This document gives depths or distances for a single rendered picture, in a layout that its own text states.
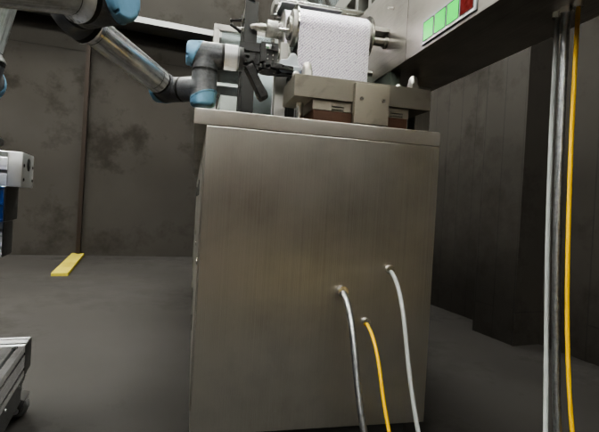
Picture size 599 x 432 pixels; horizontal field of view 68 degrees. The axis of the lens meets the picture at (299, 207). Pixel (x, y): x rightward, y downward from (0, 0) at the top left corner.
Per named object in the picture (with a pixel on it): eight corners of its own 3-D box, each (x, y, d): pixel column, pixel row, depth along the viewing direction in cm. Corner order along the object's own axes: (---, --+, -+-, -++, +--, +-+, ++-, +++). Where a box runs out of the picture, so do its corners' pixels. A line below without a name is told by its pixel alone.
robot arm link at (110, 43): (16, 13, 100) (160, 113, 143) (49, 7, 95) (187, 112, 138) (31, -30, 102) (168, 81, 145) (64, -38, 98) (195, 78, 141)
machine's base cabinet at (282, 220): (190, 284, 354) (196, 175, 353) (271, 285, 369) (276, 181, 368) (183, 477, 109) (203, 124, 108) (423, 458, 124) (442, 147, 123)
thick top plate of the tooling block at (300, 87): (282, 107, 135) (283, 86, 135) (404, 120, 144) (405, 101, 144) (293, 95, 119) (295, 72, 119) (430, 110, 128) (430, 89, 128)
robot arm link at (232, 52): (224, 65, 131) (222, 73, 139) (240, 68, 132) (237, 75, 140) (225, 40, 131) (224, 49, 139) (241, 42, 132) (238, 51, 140)
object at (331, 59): (294, 95, 140) (298, 36, 140) (365, 103, 145) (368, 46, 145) (295, 95, 139) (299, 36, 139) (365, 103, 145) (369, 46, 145)
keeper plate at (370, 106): (351, 124, 123) (353, 84, 123) (384, 127, 125) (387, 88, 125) (354, 122, 121) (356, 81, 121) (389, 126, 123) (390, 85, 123)
